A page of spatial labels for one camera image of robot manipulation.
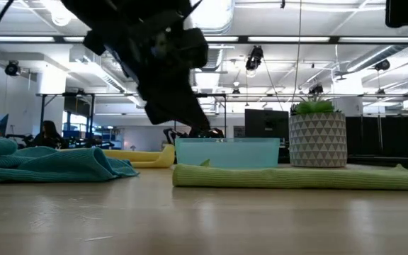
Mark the large silver round duct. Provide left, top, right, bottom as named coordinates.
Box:
left=189, top=0, right=236, bottom=35

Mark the teal microfiber towel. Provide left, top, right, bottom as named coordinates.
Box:
left=0, top=137, right=140, bottom=184

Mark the black room partition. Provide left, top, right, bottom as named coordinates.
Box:
left=345, top=115, right=408, bottom=167

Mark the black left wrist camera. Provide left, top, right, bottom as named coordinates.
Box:
left=185, top=27, right=210, bottom=69

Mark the black monitor back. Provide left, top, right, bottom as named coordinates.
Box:
left=244, top=108, right=290, bottom=142

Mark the white rectangular air duct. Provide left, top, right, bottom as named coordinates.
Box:
left=67, top=44, right=145, bottom=108

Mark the yellow microfiber towel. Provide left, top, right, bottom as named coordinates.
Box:
left=60, top=144, right=176, bottom=169

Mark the lime green microfiber towel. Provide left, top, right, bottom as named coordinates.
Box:
left=171, top=159, right=408, bottom=192

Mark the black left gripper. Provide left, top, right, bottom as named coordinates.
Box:
left=83, top=16, right=212, bottom=131

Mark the black metal rack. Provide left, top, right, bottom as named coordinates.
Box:
left=35, top=91, right=97, bottom=142

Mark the person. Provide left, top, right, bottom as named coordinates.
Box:
left=30, top=120, right=69, bottom=149

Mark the succulent in triangle-patterned pot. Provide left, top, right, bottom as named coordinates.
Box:
left=288, top=93, right=349, bottom=169

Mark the ceiling light strip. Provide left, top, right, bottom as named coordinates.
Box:
left=0, top=35, right=55, bottom=43
left=248, top=35, right=332, bottom=43
left=338, top=36, right=408, bottom=44

